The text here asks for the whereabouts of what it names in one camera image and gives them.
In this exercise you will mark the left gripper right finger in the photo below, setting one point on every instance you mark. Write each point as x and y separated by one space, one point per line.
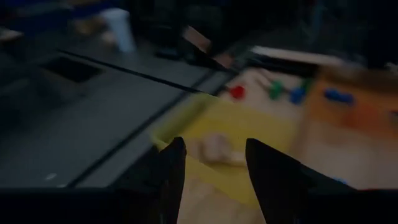
280 186

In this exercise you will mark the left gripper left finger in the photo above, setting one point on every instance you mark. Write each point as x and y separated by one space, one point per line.
161 186

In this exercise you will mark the small blue block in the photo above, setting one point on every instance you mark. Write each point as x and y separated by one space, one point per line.
297 95
339 96

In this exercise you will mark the wooden block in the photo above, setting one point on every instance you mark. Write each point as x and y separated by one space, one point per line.
217 149

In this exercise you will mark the yellow plastic bin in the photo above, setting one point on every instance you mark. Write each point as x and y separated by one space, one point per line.
242 124

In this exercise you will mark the bright green long block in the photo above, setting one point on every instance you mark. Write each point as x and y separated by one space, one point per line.
275 89

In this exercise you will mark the small red block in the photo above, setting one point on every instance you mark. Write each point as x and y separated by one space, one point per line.
237 92

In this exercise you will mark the orange plastic bin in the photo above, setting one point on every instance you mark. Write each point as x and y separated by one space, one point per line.
357 115

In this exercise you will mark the white bucket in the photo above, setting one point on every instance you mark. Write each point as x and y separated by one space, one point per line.
119 29

